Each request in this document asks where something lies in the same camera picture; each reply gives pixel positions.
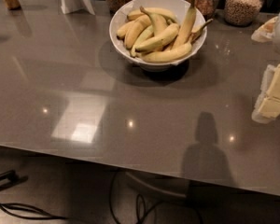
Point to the top back yellow banana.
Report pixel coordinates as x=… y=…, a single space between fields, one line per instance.
x=166 y=13

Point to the middle yellow-green banana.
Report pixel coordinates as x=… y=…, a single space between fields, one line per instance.
x=160 y=40

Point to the upright right yellow banana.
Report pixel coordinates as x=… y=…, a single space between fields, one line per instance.
x=186 y=26

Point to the center curved yellow banana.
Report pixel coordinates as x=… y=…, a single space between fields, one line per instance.
x=158 y=22

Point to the white ceramic bowl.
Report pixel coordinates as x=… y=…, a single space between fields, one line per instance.
x=178 y=7

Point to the left large yellow banana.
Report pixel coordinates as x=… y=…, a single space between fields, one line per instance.
x=139 y=25

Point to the black metal floor bracket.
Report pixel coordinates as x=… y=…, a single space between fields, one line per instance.
x=10 y=178

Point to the pale green-yellow banana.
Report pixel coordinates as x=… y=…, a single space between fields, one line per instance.
x=146 y=34

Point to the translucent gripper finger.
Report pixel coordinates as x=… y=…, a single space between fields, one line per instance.
x=266 y=110

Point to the far left small banana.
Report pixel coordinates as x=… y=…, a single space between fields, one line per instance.
x=122 y=31

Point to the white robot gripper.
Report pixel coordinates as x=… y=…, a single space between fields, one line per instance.
x=270 y=32

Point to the white round table base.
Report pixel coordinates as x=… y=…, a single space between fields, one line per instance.
x=159 y=186

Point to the glass jar of chickpeas right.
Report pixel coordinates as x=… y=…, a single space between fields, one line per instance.
x=241 y=12

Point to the front bottom yellow banana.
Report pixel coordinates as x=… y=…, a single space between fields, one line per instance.
x=179 y=53

